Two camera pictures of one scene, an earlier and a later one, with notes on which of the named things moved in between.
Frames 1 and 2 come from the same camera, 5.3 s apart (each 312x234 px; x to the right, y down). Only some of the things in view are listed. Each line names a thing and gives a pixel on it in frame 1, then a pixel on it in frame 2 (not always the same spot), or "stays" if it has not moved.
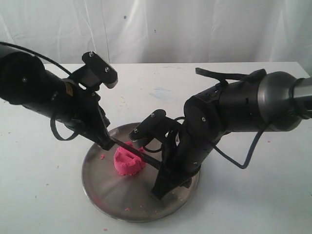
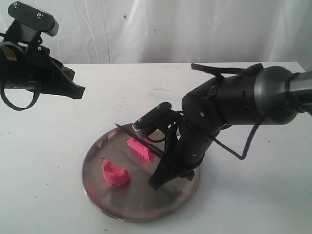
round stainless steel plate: x=129 y=198 stays
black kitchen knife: x=137 y=152 → x=130 y=128
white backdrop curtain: x=153 y=31 stays
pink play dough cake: x=128 y=162 → x=115 y=175
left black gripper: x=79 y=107 → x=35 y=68
